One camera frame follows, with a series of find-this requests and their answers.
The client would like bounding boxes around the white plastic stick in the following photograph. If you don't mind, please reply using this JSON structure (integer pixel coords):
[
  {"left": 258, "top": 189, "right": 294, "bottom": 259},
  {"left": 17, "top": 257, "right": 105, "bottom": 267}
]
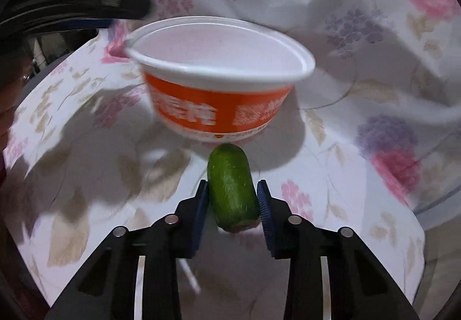
[{"left": 180, "top": 262, "right": 201, "bottom": 295}]

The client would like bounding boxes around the floral printed cloth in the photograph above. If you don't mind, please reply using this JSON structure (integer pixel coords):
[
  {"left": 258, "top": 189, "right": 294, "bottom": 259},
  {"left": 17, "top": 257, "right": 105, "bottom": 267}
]
[{"left": 3, "top": 0, "right": 460, "bottom": 311}]

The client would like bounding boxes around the green cucumber piece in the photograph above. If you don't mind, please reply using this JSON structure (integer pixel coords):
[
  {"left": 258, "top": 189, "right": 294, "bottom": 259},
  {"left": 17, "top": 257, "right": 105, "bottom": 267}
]
[{"left": 207, "top": 143, "right": 260, "bottom": 233}]

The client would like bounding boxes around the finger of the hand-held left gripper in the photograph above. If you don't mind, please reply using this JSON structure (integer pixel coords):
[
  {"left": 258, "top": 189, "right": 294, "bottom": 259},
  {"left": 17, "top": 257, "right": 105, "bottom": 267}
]
[
  {"left": 43, "top": 16, "right": 113, "bottom": 32},
  {"left": 84, "top": 0, "right": 152, "bottom": 20}
]

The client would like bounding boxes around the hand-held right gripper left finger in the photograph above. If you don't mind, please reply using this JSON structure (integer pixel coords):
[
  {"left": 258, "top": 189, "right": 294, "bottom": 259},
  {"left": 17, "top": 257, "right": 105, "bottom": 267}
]
[{"left": 45, "top": 179, "right": 210, "bottom": 320}]

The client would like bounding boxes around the orange and white paper bowl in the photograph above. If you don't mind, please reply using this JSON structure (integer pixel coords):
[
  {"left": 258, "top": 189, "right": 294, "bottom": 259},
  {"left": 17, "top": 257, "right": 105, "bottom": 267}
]
[{"left": 124, "top": 16, "right": 317, "bottom": 142}]

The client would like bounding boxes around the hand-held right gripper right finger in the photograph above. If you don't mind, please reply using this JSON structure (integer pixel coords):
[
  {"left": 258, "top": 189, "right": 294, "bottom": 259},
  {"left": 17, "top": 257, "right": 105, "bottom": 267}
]
[{"left": 256, "top": 179, "right": 420, "bottom": 320}]

